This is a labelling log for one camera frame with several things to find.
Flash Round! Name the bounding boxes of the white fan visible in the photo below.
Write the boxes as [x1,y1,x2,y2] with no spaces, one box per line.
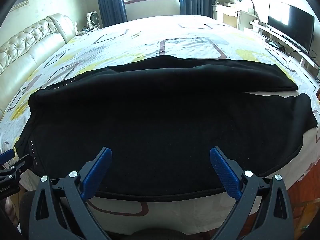
[87,11,102,29]

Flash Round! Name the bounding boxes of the black flat television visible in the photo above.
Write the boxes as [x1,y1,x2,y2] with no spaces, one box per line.
[267,0,315,53]

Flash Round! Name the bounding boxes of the cream tufted leather headboard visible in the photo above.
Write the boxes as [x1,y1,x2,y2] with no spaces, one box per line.
[0,13,77,85]

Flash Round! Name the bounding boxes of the white television stand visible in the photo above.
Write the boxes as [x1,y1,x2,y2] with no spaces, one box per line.
[250,20,320,80]

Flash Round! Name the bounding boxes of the black pants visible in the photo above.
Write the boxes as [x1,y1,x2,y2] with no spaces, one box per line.
[14,55,318,203]

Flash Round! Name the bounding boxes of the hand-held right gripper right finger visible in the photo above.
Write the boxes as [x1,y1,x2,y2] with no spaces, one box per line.
[209,147,297,240]

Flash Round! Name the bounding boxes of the white dresser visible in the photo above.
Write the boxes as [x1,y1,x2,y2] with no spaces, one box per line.
[212,2,258,32]

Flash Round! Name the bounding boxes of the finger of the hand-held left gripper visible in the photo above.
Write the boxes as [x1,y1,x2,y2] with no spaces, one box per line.
[0,149,15,167]
[7,154,31,178]

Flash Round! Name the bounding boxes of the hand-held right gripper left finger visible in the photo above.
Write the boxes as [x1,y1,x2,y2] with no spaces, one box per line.
[28,147,112,240]

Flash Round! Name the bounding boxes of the wall picture frame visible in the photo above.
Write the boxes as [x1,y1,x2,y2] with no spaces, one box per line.
[10,0,28,12]

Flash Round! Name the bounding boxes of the bed with patterned sheet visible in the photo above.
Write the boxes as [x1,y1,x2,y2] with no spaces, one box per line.
[0,15,320,230]

